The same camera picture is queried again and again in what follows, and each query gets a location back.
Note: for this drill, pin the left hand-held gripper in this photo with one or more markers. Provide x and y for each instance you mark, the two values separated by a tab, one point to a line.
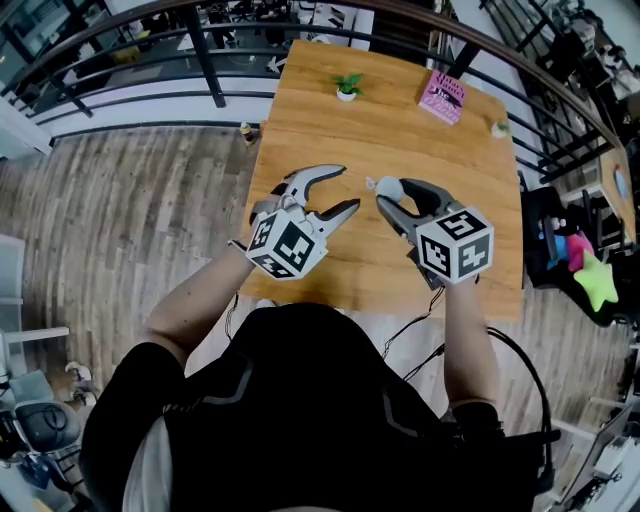
285	245

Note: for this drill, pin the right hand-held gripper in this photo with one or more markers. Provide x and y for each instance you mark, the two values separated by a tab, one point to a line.
455	245

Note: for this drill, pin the white round tape measure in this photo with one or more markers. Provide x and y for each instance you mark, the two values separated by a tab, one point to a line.
390	187

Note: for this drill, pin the person's right forearm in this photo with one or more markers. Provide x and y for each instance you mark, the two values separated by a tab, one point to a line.
470	345

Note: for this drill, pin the person's left forearm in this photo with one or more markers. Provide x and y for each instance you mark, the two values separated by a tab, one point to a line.
200	295

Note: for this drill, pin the bottles on floor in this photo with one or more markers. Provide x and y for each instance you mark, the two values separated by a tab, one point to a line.
247	135

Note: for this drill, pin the potted plant in white pot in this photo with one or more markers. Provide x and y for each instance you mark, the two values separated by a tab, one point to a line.
346	94

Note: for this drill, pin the tiny plant in beige pot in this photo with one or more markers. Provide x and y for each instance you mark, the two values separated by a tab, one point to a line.
499	131

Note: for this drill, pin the pink book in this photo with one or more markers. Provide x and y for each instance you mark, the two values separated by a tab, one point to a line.
442	97

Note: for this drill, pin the black office chair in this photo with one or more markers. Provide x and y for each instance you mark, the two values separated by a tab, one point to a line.
535	235

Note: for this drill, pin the blue cushion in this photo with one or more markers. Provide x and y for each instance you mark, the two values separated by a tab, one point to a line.
557	252

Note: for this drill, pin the pink cushion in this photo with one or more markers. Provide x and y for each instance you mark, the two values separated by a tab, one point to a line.
580	250

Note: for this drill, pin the black railing with wooden handrail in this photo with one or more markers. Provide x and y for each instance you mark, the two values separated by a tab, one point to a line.
205	55

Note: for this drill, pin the green star cushion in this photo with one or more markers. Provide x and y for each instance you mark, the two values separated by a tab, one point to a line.
597	280

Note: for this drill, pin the small wooden side table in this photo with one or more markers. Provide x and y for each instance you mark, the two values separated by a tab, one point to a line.
612	200

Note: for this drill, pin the blue flat object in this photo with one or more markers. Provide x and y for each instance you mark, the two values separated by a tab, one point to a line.
621	182

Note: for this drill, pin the person's black shirt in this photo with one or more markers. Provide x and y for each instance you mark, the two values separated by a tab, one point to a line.
310	410

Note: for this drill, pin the grey round-faced device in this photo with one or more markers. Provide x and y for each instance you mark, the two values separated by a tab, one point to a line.
47	425

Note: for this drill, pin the white shelf frame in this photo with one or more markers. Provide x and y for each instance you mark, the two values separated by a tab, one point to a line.
10	270

